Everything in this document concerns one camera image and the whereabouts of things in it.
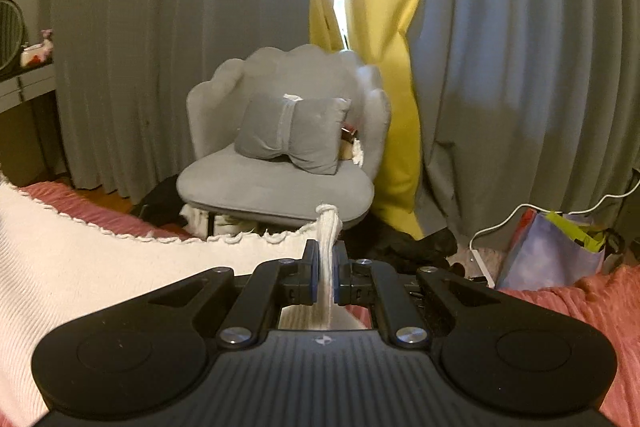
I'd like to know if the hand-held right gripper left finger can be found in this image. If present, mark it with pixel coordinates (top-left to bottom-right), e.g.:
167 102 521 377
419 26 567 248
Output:
150 240 321 349

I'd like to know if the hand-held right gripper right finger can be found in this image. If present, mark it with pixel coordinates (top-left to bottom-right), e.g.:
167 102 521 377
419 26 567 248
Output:
333 240 502 350

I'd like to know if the white ribbed knit sweater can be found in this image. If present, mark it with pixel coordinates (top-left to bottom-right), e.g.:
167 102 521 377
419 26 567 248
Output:
0 172 372 427

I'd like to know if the dark clothes pile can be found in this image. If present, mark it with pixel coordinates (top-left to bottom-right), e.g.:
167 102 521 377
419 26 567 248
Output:
347 224 459 264

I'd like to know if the grey shell-shaped chair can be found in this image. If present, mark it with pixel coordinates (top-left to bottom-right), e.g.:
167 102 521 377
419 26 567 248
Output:
177 46 392 229

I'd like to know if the brown and white doll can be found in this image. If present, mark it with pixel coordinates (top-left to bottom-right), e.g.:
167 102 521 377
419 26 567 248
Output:
341 124 367 166

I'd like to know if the grey bow-shaped pillow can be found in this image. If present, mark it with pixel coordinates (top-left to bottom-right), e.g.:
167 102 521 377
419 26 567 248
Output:
234 94 353 176

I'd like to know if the white power strip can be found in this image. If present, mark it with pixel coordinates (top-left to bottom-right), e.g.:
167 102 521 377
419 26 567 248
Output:
469 248 498 289

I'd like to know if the black bag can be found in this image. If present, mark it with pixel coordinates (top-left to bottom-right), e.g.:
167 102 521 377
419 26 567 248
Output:
131 178 190 229

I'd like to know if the colourful shopping bag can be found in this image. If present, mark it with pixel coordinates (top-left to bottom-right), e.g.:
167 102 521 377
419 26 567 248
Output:
495 209 624 291

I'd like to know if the pink ribbed blanket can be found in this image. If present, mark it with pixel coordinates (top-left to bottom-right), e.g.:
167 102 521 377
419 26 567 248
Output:
0 179 640 427

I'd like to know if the yellow curtain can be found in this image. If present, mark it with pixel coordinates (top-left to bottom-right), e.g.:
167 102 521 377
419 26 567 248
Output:
305 0 427 239

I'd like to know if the grey curtain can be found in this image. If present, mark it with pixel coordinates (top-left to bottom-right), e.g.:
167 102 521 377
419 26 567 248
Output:
405 0 640 240
39 0 322 204

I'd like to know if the grey vanity desk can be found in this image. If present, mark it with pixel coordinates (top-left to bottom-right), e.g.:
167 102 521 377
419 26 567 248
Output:
0 61 58 180

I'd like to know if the small plush toy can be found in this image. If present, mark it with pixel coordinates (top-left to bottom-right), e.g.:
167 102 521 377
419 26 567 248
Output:
20 29 55 68

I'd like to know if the round vanity mirror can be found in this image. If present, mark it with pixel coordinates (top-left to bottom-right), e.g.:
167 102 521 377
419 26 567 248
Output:
0 0 27 78

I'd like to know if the white cable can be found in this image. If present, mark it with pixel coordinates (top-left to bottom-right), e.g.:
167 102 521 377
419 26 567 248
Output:
469 174 640 254

